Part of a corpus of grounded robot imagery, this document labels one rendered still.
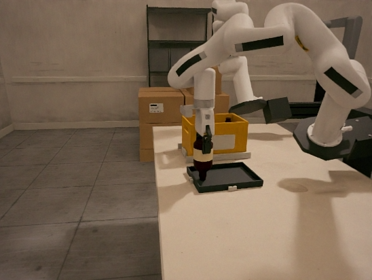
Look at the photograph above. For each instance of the yellow plastic crate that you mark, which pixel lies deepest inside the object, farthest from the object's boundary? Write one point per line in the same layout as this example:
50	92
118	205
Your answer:
229	137

